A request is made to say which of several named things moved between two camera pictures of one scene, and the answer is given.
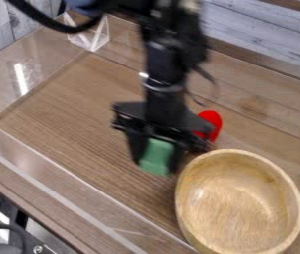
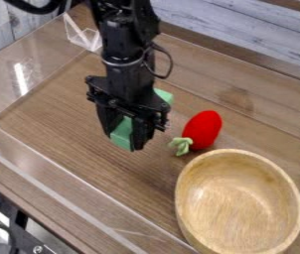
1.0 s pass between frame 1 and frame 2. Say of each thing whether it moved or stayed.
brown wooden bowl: stayed
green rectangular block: moved
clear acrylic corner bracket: stayed
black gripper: moved
